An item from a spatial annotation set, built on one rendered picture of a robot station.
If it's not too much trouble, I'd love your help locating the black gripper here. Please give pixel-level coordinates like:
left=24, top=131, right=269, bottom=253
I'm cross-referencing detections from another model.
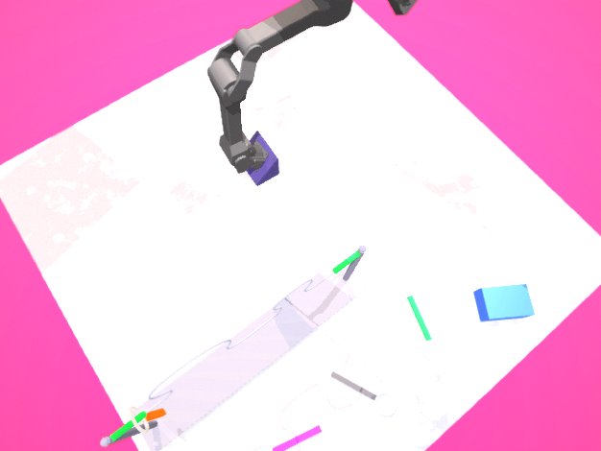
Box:
left=388, top=0, right=418, bottom=15

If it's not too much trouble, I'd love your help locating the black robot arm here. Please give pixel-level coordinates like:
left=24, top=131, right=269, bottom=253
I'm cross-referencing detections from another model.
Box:
left=206, top=0, right=353, bottom=174

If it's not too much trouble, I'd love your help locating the pink handle with cream ring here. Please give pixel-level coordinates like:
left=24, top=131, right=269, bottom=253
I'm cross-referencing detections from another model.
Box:
left=253, top=425, right=322, bottom=451

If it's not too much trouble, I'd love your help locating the orange handle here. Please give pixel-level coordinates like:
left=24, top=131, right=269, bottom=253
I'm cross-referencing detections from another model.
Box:
left=129, top=406, right=166, bottom=434

